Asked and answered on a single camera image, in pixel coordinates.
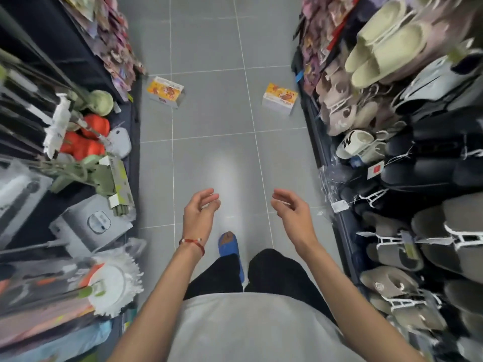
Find green white mop set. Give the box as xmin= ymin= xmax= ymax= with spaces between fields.
xmin=37 ymin=154 xmax=136 ymax=219

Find pink long package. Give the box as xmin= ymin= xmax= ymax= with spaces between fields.
xmin=0 ymin=297 xmax=95 ymax=347

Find person's left hand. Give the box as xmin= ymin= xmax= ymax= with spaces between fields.
xmin=182 ymin=188 xmax=222 ymax=247

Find black trousers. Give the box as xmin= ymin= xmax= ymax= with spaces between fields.
xmin=183 ymin=248 xmax=337 ymax=325

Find person's right forearm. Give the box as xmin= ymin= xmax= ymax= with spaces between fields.
xmin=296 ymin=241 xmax=427 ymax=362

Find person's right hand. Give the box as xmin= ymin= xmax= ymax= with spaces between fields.
xmin=270 ymin=188 xmax=320 ymax=259

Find person's left forearm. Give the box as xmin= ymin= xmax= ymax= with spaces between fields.
xmin=107 ymin=243 xmax=206 ymax=362

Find rack of hanging slippers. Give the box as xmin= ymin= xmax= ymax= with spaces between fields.
xmin=313 ymin=0 xmax=483 ymax=362

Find green round mop head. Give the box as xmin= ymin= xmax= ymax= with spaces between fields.
xmin=81 ymin=89 xmax=115 ymax=117

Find white round mop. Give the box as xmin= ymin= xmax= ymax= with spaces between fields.
xmin=0 ymin=247 xmax=145 ymax=319

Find grey appliance carton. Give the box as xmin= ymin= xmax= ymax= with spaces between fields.
xmin=49 ymin=195 xmax=133 ymax=259

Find orange mop part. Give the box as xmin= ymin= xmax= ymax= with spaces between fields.
xmin=58 ymin=113 xmax=111 ymax=161

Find white yellow snack box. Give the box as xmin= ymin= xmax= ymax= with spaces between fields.
xmin=261 ymin=83 xmax=299 ymax=117
xmin=146 ymin=75 xmax=186 ymax=109

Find clear plastic bag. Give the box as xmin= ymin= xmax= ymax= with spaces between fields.
xmin=318 ymin=165 xmax=340 ymax=208

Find rack of mops and brooms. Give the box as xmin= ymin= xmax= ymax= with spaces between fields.
xmin=0 ymin=0 xmax=125 ymax=162

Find red string bracelet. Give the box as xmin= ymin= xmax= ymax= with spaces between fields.
xmin=178 ymin=237 xmax=206 ymax=257

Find strip of colourful hanging packets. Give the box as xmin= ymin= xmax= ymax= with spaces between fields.
xmin=56 ymin=0 xmax=148 ymax=102

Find grey shirt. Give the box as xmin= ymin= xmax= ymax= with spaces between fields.
xmin=168 ymin=293 xmax=367 ymax=362

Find blue rubber slipper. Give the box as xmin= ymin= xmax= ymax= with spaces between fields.
xmin=218 ymin=231 xmax=246 ymax=283

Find white red label tag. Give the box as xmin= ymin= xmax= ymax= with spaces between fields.
xmin=366 ymin=160 xmax=385 ymax=180

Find white round mop pad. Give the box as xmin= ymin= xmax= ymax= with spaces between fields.
xmin=107 ymin=128 xmax=133 ymax=159

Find light blue long package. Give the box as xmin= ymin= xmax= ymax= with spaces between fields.
xmin=0 ymin=320 xmax=114 ymax=362

